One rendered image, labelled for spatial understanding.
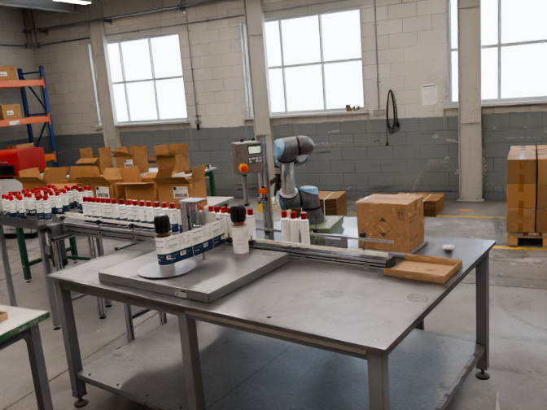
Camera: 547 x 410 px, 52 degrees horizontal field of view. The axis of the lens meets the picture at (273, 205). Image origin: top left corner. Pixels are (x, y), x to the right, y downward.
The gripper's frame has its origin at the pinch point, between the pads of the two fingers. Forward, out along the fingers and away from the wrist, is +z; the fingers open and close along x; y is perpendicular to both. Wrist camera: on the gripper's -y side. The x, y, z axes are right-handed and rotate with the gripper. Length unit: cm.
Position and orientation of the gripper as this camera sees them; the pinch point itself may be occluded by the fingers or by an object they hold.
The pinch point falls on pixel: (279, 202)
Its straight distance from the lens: 388.6
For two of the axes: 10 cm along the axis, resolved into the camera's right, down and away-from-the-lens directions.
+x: 4.3, -2.1, 8.8
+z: 0.7, 9.8, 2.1
